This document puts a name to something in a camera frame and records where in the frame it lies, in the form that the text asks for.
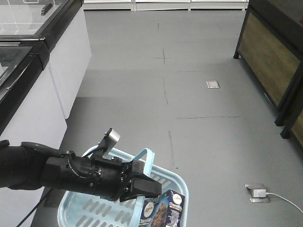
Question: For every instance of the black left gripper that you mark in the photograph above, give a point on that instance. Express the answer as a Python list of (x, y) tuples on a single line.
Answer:
[(117, 180)]

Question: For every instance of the dark blue chocofello cookie box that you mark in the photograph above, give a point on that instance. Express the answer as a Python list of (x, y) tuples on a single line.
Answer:
[(163, 211)]

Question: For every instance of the light blue plastic basket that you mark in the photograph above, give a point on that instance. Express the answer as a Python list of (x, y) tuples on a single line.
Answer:
[(83, 210)]

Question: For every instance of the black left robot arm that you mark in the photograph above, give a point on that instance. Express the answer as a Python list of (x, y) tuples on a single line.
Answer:
[(31, 166)]

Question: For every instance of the open steel floor socket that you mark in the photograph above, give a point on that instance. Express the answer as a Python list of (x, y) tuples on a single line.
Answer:
[(256, 200)]

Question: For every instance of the small steel floor socket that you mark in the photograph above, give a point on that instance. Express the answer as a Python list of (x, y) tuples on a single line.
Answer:
[(211, 84)]

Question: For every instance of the white power adapter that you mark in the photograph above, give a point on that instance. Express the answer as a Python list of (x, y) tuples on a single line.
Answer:
[(258, 193)]

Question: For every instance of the near white chest freezer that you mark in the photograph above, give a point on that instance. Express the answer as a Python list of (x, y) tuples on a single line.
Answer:
[(29, 111)]

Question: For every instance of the white chest freezer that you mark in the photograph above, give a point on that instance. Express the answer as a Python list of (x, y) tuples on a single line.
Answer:
[(61, 26), (29, 111)]

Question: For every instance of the near wooden display stand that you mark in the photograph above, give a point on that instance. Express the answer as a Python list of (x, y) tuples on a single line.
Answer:
[(294, 127)]

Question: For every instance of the wooden display stand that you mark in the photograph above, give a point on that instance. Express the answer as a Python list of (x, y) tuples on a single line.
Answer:
[(271, 44), (294, 127)]

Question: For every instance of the far white chest freezer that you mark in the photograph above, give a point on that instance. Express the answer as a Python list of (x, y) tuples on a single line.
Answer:
[(61, 26)]

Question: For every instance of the white supermarket shelf unit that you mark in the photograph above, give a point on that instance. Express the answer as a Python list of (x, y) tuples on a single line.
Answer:
[(148, 5)]

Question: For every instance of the far wooden display stand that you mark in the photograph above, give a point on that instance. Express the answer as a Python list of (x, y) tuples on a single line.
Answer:
[(271, 44)]

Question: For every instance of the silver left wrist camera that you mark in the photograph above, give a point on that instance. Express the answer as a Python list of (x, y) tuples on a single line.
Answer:
[(108, 142)]

